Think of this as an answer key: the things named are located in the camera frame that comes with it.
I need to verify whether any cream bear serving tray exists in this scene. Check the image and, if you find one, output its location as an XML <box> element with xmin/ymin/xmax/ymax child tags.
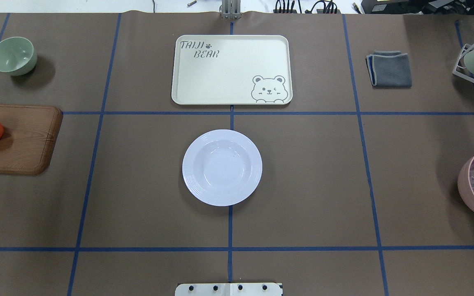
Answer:
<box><xmin>171</xmin><ymin>35</ymin><xmax>293</xmax><ymax>105</ymax></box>

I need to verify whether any white round plate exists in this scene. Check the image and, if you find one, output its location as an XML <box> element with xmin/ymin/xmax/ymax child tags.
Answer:
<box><xmin>182</xmin><ymin>129</ymin><xmax>263</xmax><ymax>207</ymax></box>

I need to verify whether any grey folded cloth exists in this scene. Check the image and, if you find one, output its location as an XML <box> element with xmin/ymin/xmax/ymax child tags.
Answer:
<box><xmin>366</xmin><ymin>51</ymin><xmax>412</xmax><ymax>88</ymax></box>

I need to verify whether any wooden cutting board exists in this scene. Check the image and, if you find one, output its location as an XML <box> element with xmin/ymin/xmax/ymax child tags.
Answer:
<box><xmin>0</xmin><ymin>104</ymin><xmax>63</xmax><ymax>176</ymax></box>

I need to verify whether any green ceramic bowl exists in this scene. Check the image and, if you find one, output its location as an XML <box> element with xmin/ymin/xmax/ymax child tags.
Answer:
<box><xmin>0</xmin><ymin>36</ymin><xmax>38</xmax><ymax>76</ymax></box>

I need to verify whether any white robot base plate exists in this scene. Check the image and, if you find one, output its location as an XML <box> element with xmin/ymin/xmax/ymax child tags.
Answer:
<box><xmin>174</xmin><ymin>282</ymin><xmax>283</xmax><ymax>296</ymax></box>

